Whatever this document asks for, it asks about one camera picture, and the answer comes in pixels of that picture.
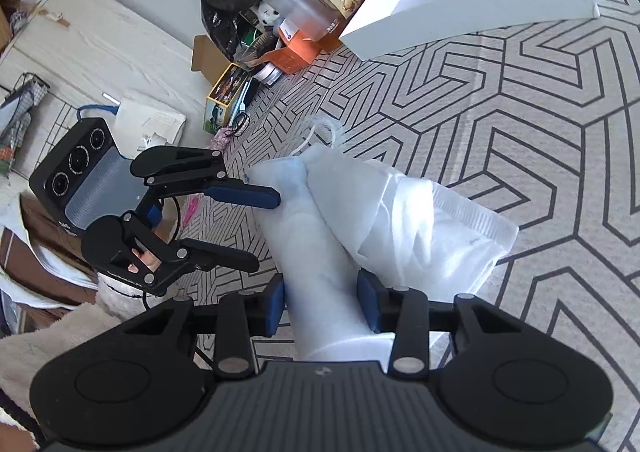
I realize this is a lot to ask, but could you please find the white wood-grain board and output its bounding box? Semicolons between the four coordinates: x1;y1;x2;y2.
0;0;222;169

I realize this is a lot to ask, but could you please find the white plush toy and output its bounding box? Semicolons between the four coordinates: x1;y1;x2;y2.
251;1;282;29

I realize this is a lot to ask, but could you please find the white shopping bag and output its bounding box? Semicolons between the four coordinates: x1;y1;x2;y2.
247;114;521;364

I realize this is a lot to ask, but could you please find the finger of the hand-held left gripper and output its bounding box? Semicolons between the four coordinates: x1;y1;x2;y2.
146;147;282;210
124;213;261;294

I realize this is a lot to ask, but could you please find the checked cloth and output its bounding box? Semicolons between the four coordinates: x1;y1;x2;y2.
0;81;49;174

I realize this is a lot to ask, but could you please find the orange box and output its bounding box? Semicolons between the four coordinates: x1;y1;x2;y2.
271;29;327;74

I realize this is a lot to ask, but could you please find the fluffy beige cloth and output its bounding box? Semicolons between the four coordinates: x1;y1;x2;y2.
0;301;151;435

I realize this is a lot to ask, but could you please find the black cord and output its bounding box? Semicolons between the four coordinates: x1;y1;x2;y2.
224;113;252;139

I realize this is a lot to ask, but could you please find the wire rack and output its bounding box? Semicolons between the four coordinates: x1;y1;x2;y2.
0;74;84;181

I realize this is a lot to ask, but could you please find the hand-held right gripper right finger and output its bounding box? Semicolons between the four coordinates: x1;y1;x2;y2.
357;268;522;380

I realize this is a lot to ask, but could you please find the person's left hand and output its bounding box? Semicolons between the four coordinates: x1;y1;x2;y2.
127;250;162;273

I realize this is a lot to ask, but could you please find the black plastic bag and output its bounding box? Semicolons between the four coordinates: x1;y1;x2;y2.
200;0;282;64

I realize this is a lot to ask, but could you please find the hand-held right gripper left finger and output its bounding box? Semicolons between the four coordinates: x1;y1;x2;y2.
125;279;286;380

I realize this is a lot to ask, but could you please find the colourful picture box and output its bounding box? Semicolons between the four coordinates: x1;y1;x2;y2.
203;62;252;134

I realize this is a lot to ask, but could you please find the pink pen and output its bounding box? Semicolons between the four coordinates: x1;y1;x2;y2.
184;196;202;229

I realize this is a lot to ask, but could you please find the round white tin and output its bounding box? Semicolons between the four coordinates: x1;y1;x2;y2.
251;61;284;86

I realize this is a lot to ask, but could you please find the pink scrunchie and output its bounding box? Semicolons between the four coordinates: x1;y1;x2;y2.
212;129;237;154

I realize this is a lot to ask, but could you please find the open cardboard box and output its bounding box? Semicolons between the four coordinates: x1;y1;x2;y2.
191;34;227;84

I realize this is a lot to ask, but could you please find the geometric patterned tablecloth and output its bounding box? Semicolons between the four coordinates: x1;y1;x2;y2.
172;0;640;435

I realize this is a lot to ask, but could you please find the white tote bag blue strap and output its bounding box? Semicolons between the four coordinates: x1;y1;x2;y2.
76;96;187;159

